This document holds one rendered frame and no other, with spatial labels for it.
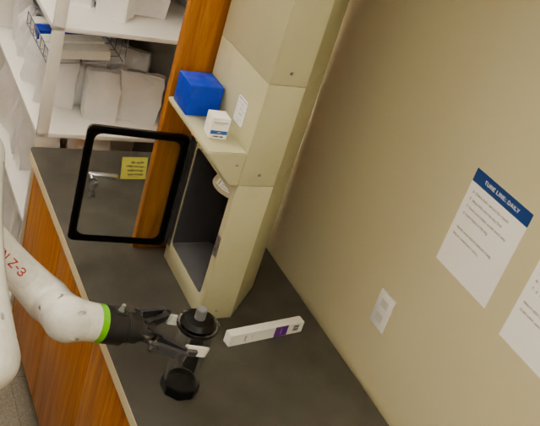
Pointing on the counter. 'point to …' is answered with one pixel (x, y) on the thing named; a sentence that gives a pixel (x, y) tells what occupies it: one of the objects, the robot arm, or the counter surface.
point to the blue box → (198, 92)
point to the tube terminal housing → (248, 179)
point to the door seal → (84, 177)
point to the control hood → (215, 147)
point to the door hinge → (181, 190)
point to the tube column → (286, 36)
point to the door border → (87, 172)
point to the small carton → (217, 124)
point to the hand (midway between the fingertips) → (192, 335)
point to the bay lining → (200, 205)
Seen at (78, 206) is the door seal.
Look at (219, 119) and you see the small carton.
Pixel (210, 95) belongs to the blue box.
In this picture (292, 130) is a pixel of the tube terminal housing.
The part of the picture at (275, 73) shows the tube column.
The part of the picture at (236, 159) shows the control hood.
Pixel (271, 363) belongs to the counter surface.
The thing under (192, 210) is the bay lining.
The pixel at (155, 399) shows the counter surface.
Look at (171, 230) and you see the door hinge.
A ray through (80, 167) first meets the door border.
